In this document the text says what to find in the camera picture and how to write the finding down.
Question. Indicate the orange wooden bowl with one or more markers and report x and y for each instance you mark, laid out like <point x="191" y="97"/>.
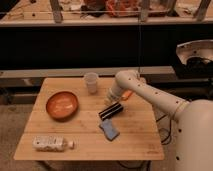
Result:
<point x="62" y="105"/>

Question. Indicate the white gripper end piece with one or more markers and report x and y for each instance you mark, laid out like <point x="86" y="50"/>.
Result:
<point x="109" y="101"/>

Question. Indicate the clear plastic cup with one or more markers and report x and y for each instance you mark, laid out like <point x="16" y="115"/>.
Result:
<point x="91" y="81"/>

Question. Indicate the orange object behind arm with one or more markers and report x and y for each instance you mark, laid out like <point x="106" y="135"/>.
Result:
<point x="126" y="95"/>

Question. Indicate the white plastic bottle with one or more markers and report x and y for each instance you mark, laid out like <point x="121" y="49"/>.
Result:
<point x="52" y="143"/>

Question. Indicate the blue sponge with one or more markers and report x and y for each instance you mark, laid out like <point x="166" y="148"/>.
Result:
<point x="109" y="130"/>

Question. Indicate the cluttered background shelf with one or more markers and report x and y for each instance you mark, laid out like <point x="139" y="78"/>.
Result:
<point x="104" y="12"/>

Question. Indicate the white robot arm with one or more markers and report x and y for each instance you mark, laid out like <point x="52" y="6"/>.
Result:
<point x="194" y="144"/>

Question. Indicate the white machine with black interior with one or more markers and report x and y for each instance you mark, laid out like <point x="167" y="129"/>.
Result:
<point x="194" y="59"/>

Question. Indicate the black whiteboard eraser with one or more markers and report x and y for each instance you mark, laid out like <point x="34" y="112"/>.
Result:
<point x="110" y="111"/>

